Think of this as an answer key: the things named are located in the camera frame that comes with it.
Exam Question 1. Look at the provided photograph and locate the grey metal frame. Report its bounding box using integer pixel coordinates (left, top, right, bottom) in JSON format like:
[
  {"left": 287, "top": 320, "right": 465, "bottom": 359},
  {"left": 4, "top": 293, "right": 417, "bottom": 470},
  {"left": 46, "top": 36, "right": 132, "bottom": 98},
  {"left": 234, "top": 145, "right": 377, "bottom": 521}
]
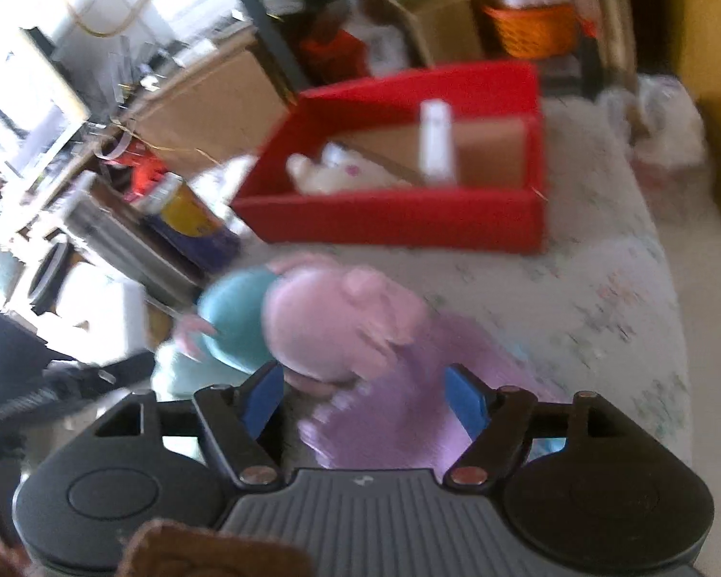
[{"left": 54, "top": 174, "right": 205, "bottom": 307}]

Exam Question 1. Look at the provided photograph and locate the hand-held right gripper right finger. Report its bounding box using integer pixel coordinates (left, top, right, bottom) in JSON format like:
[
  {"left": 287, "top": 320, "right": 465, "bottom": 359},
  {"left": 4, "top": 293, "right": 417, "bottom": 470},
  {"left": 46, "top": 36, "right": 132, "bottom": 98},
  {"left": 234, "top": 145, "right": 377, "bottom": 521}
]
[{"left": 443, "top": 365, "right": 629, "bottom": 488}]

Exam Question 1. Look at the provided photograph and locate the brown cardboard sheet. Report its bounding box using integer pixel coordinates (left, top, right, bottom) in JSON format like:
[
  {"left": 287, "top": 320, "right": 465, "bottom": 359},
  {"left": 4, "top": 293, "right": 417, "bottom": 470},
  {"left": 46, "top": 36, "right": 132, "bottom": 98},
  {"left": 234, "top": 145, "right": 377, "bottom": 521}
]
[{"left": 336, "top": 119, "right": 526, "bottom": 188}]

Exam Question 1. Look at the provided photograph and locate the large cardboard box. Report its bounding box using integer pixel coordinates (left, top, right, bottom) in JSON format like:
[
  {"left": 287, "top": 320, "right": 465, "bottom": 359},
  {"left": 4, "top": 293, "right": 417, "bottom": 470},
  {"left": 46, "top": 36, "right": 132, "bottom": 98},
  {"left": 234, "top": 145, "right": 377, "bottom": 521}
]
[{"left": 126, "top": 48, "right": 289, "bottom": 178}]

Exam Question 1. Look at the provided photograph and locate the red box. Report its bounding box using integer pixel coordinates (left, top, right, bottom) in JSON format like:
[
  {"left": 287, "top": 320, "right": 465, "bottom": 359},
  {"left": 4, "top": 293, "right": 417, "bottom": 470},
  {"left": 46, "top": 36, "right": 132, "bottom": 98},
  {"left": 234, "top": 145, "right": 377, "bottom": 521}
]
[{"left": 231, "top": 62, "right": 547, "bottom": 253}]

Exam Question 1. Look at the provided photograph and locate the black shelf rack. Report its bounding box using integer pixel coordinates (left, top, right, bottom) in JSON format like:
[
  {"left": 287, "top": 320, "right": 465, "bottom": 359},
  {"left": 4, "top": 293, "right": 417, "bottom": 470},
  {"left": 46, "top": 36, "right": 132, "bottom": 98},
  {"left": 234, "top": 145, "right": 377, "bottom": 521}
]
[{"left": 210, "top": 0, "right": 602, "bottom": 97}]

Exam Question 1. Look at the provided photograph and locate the wooden cabinet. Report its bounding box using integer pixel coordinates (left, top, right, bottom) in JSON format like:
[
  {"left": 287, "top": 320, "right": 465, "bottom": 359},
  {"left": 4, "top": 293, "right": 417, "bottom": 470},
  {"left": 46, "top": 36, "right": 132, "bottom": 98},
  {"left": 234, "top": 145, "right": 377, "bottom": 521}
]
[{"left": 667, "top": 0, "right": 721, "bottom": 241}]

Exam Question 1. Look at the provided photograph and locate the floral bed sheet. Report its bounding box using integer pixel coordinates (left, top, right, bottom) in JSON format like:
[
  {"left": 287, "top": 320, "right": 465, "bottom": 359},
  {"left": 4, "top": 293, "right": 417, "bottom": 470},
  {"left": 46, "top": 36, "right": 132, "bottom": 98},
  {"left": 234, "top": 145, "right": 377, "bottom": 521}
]
[{"left": 216, "top": 96, "right": 692, "bottom": 464}]

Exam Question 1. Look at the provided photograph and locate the yellow cable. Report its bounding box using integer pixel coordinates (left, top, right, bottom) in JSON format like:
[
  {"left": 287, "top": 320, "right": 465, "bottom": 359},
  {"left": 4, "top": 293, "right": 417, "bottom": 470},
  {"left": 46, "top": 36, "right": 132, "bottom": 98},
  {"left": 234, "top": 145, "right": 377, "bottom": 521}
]
[{"left": 66, "top": 0, "right": 151, "bottom": 38}]

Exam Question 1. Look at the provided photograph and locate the small cardboard box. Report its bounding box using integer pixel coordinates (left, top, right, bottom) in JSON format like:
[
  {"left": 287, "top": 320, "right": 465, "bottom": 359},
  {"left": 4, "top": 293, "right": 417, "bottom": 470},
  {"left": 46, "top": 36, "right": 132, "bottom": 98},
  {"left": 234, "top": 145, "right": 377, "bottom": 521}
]
[{"left": 373, "top": 0, "right": 485, "bottom": 70}]

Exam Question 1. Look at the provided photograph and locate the white bottle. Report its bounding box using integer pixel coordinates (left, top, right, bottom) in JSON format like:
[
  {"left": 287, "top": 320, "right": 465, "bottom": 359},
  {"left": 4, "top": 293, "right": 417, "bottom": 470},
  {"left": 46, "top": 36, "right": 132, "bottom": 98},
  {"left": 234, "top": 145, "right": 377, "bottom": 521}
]
[{"left": 419, "top": 100, "right": 458, "bottom": 186}]

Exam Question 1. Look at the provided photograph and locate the yellow and purple can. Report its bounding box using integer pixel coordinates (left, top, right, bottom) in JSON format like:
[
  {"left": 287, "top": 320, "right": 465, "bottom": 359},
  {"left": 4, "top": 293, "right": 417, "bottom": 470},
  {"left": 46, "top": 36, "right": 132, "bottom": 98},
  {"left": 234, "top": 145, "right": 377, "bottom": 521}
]
[{"left": 144, "top": 174, "right": 241, "bottom": 271}]

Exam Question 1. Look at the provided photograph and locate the white plush toy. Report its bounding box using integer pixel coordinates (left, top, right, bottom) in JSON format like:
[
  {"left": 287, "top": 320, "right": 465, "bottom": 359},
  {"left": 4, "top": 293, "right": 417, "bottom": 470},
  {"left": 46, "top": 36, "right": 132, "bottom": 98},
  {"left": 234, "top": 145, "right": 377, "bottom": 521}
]
[{"left": 286, "top": 141, "right": 415, "bottom": 196}]

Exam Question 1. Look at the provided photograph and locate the purple cloth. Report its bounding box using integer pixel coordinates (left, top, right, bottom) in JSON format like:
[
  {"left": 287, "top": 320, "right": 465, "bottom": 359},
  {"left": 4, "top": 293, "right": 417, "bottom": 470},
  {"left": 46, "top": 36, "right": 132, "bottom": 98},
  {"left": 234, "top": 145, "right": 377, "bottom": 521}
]
[{"left": 297, "top": 313, "right": 572, "bottom": 470}]

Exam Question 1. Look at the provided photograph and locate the orange plastic basket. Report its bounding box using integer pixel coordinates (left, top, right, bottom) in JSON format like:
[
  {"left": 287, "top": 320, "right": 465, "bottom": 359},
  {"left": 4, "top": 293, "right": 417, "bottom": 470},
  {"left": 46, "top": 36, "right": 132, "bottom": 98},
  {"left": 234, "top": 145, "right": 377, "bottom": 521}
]
[{"left": 481, "top": 3, "right": 581, "bottom": 61}]

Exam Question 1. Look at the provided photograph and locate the black bag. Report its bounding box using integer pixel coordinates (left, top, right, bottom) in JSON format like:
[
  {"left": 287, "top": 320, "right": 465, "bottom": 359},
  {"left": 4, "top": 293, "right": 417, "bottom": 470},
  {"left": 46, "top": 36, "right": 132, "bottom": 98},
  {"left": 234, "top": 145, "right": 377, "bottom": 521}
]
[{"left": 0, "top": 306, "right": 157, "bottom": 434}]

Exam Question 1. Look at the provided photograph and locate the red and white plastic bag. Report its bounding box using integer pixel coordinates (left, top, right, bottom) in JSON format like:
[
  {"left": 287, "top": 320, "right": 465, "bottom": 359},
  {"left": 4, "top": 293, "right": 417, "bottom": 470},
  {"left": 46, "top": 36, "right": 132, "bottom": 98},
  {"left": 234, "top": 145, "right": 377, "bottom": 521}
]
[{"left": 297, "top": 6, "right": 398, "bottom": 79}]

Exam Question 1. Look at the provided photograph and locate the pink pig plush toy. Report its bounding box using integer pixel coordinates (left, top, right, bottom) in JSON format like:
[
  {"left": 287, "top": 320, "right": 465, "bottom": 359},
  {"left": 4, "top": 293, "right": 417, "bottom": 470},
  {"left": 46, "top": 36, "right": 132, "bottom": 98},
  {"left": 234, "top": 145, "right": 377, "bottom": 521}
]
[{"left": 177, "top": 255, "right": 430, "bottom": 398}]

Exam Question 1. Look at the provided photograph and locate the brown plush toy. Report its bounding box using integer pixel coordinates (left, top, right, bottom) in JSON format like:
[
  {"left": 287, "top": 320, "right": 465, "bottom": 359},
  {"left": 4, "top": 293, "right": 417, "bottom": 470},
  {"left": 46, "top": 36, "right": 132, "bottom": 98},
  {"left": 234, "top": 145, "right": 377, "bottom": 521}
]
[{"left": 120, "top": 520, "right": 313, "bottom": 577}]

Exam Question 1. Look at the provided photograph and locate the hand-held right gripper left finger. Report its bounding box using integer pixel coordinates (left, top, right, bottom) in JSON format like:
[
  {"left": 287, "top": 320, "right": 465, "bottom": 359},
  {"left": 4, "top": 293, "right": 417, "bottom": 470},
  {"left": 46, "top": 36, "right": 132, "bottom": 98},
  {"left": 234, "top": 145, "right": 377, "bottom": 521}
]
[{"left": 90, "top": 364, "right": 286, "bottom": 488}]

